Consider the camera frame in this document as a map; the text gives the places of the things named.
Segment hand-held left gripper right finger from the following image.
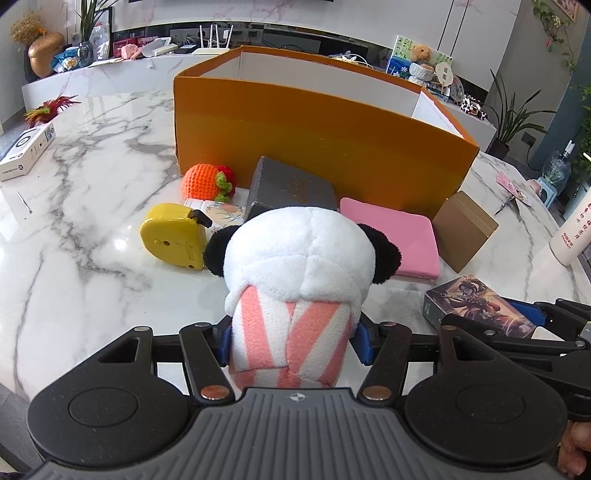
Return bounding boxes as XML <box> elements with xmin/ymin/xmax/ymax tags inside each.
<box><xmin>350</xmin><ymin>314</ymin><xmax>503</xmax><ymax>402</ymax></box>

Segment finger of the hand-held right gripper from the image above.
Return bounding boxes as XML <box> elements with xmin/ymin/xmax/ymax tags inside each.
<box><xmin>441</xmin><ymin>315</ymin><xmax>591</xmax><ymax>359</ymax></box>
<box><xmin>506</xmin><ymin>298</ymin><xmax>591</xmax><ymax>331</ymax></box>

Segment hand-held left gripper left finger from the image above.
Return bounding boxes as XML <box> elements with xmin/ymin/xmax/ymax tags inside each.
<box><xmin>95</xmin><ymin>315</ymin><xmax>234</xmax><ymax>402</ymax></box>

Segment illustrated card box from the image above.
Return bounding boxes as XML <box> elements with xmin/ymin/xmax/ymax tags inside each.
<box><xmin>422</xmin><ymin>274</ymin><xmax>539</xmax><ymax>337</ymax></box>

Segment panda plush toy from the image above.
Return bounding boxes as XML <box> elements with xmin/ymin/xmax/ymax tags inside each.
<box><xmin>203</xmin><ymin>206</ymin><xmax>402</xmax><ymax>389</ymax></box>

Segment pink case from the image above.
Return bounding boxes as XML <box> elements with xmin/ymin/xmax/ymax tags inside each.
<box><xmin>339</xmin><ymin>198</ymin><xmax>441</xmax><ymax>281</ymax></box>

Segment brown cardboard box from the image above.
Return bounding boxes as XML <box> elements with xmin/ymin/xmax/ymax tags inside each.
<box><xmin>431</xmin><ymin>191</ymin><xmax>499</xmax><ymax>273</ymax></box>

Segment yellow tape measure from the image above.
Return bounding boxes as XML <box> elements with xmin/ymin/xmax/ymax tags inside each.
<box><xmin>141</xmin><ymin>203</ymin><xmax>213</xmax><ymax>271</ymax></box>

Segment orange crochet fruit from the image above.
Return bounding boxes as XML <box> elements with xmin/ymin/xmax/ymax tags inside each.
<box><xmin>180</xmin><ymin>162</ymin><xmax>236</xmax><ymax>202</ymax></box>

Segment dark grey gift box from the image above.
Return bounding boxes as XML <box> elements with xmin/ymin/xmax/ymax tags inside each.
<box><xmin>244</xmin><ymin>156</ymin><xmax>340</xmax><ymax>223</ymax></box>

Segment orange cardboard box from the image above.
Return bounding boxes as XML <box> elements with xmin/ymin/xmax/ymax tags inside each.
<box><xmin>173</xmin><ymin>45</ymin><xmax>481</xmax><ymax>219</ymax></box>

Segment person's right hand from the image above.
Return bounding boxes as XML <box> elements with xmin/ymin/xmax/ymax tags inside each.
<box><xmin>558</xmin><ymin>418</ymin><xmax>591</xmax><ymax>476</ymax></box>

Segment white bottle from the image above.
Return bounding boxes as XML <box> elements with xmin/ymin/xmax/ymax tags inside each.
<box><xmin>549</xmin><ymin>182</ymin><xmax>591</xmax><ymax>267</ymax></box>

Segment small metal scissors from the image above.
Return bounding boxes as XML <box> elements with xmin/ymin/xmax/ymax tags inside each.
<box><xmin>494</xmin><ymin>194</ymin><xmax>522</xmax><ymax>217</ymax></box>

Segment pink tag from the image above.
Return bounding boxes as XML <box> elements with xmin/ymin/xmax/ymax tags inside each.
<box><xmin>495</xmin><ymin>172</ymin><xmax>532</xmax><ymax>204</ymax></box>

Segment potted plant in black pot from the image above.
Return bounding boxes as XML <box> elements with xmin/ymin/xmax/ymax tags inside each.
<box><xmin>485</xmin><ymin>69</ymin><xmax>557</xmax><ymax>160</ymax></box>

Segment cow figurine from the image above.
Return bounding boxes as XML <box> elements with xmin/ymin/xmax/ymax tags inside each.
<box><xmin>462</xmin><ymin>95</ymin><xmax>486</xmax><ymax>121</ymax></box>

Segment round wooden sign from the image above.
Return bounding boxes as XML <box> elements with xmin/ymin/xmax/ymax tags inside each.
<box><xmin>434</xmin><ymin>62</ymin><xmax>456</xmax><ymax>88</ymax></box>

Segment white product box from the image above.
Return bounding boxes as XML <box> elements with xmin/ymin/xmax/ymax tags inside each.
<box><xmin>0</xmin><ymin>124</ymin><xmax>56</xmax><ymax>182</ymax></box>

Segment hanging vine plant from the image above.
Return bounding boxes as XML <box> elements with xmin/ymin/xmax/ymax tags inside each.
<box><xmin>531</xmin><ymin>0</ymin><xmax>581</xmax><ymax>75</ymax></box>

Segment flower painting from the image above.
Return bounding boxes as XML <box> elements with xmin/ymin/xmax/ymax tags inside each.
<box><xmin>385</xmin><ymin>35</ymin><xmax>454</xmax><ymax>82</ymax></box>

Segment white marble tv cabinet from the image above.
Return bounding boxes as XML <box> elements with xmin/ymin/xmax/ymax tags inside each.
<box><xmin>22</xmin><ymin>46</ymin><xmax>498</xmax><ymax>145</ymax></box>

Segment red feather toy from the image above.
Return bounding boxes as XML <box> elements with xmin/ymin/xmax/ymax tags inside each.
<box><xmin>23</xmin><ymin>95</ymin><xmax>82</xmax><ymax>129</ymax></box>

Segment white router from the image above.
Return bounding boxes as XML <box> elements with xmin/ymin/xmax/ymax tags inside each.
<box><xmin>191</xmin><ymin>25</ymin><xmax>234</xmax><ymax>55</ymax></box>

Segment blue snack bag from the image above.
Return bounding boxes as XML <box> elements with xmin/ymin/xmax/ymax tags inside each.
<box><xmin>53</xmin><ymin>46</ymin><xmax>82</xmax><ymax>73</ymax></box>

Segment golden vase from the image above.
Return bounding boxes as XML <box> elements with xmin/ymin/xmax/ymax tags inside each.
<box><xmin>28</xmin><ymin>31</ymin><xmax>65</xmax><ymax>78</ymax></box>

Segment green plant in glass vase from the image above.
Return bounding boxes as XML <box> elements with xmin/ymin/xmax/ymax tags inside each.
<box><xmin>74</xmin><ymin>0</ymin><xmax>114</xmax><ymax>62</ymax></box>

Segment dried grass bouquet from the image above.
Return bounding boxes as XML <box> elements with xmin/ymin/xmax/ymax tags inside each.
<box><xmin>10</xmin><ymin>11</ymin><xmax>43</xmax><ymax>45</ymax></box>

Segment picture frame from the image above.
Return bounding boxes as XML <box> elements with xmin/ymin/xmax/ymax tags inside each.
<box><xmin>90</xmin><ymin>8</ymin><xmax>114</xmax><ymax>61</ymax></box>

